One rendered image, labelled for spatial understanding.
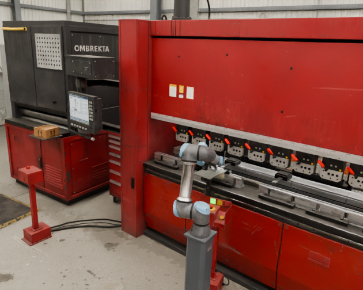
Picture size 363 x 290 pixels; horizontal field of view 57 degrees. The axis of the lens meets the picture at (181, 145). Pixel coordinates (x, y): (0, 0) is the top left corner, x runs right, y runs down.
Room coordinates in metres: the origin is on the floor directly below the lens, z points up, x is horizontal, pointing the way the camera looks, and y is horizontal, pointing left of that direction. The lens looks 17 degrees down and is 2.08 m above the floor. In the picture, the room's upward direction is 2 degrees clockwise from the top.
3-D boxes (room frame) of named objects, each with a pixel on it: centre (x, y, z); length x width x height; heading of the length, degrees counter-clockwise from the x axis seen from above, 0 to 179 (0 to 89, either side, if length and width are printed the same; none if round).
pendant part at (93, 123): (3.23, 0.95, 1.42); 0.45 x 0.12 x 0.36; 48
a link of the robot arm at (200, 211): (2.16, -0.16, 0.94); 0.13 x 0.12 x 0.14; 74
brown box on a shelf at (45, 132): (3.82, 1.62, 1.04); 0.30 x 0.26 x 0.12; 56
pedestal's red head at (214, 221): (2.53, -0.32, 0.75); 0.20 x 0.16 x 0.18; 66
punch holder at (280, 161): (2.57, -0.81, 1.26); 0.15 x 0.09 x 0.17; 52
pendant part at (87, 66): (3.33, 0.93, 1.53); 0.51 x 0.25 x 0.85; 48
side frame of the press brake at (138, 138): (3.68, 0.30, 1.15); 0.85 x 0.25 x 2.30; 142
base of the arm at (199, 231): (2.16, -0.17, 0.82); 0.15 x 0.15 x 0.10
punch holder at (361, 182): (2.20, -1.28, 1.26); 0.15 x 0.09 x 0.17; 52
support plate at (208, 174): (2.82, -0.27, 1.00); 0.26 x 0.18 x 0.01; 142
